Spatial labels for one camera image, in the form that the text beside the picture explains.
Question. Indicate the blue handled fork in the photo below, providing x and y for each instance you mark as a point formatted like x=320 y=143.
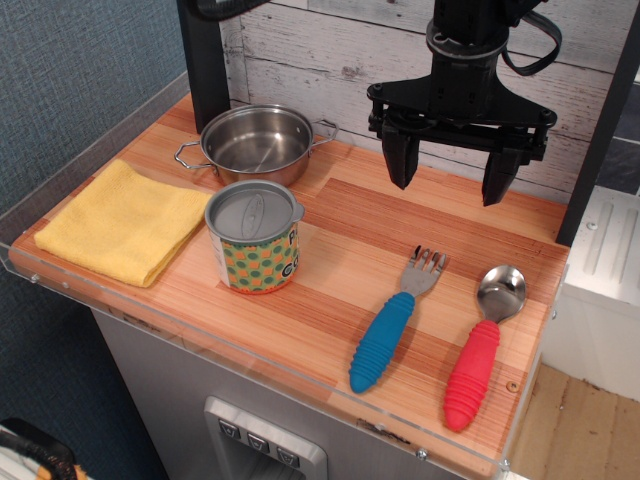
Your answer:
x=378 y=345

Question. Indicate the dark vertical post left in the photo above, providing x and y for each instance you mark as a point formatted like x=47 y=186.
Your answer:
x=205 y=61

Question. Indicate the small stainless steel pot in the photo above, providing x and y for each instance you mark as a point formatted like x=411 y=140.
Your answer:
x=260 y=142

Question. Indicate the silver dispenser button panel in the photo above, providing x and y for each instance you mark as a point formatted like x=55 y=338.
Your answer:
x=249 y=447

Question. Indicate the black and orange object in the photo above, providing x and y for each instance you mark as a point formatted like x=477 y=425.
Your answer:
x=30 y=453

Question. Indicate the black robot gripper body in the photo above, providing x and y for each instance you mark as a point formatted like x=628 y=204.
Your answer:
x=463 y=103

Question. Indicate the dark vertical post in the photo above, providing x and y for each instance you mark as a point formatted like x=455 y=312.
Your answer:
x=205 y=61
x=604 y=131

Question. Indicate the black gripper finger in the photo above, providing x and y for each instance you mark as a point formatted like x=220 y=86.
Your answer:
x=400 y=147
x=500 y=171

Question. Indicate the grey toy fridge cabinet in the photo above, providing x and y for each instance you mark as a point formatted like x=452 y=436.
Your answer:
x=170 y=370

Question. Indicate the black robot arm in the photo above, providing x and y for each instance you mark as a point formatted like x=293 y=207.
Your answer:
x=477 y=21

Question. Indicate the green orange dotted toy can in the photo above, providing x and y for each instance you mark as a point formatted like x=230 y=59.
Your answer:
x=253 y=226

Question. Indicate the clear acrylic table guard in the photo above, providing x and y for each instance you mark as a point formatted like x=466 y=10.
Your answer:
x=284 y=356

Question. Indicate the red handled spoon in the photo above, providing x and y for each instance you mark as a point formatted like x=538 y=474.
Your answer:
x=501 y=295

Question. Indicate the dark vertical post right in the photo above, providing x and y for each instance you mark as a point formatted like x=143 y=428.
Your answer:
x=604 y=131

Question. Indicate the white toy furniture piece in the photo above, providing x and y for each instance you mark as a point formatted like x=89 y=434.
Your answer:
x=593 y=333

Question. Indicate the yellow folded cloth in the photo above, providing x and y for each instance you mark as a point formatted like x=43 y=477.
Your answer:
x=124 y=225

